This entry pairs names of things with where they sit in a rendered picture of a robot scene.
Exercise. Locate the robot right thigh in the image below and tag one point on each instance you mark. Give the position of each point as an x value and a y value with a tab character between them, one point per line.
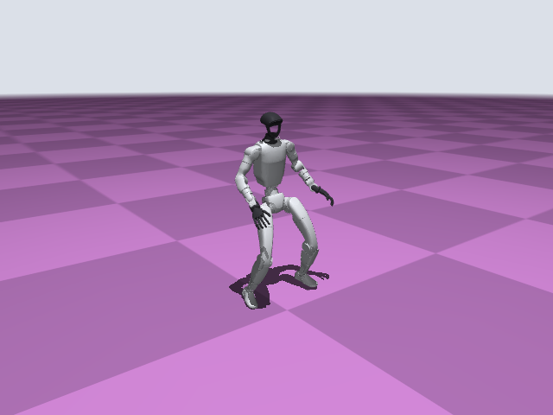
266	237

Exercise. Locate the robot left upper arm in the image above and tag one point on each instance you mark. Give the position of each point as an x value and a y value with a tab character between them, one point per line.
293	157

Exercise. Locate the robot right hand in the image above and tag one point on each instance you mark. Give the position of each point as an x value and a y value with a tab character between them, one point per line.
258	213

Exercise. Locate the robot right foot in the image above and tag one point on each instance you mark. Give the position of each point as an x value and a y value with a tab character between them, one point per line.
250	298

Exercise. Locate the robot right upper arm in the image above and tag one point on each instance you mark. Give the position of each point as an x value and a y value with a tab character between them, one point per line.
251	153

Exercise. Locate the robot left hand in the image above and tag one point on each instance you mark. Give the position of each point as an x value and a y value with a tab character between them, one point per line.
323	192

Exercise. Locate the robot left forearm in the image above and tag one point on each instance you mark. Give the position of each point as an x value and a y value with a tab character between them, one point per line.
307	177

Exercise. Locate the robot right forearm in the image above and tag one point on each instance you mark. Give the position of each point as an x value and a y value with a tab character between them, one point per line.
244	189

